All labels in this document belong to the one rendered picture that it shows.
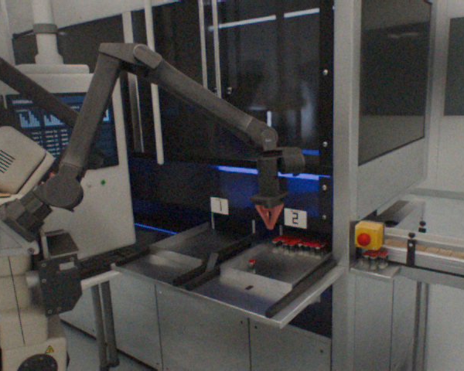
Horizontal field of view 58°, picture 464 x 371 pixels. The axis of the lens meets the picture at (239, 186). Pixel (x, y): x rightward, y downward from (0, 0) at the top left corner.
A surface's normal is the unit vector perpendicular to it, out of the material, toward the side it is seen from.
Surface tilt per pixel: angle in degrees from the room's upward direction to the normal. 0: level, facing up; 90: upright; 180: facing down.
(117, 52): 72
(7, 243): 90
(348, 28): 90
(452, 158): 90
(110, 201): 90
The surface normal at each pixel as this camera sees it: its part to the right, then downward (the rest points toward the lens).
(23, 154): 0.50, 0.17
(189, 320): -0.60, 0.20
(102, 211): 0.68, 0.14
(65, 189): 0.25, -0.11
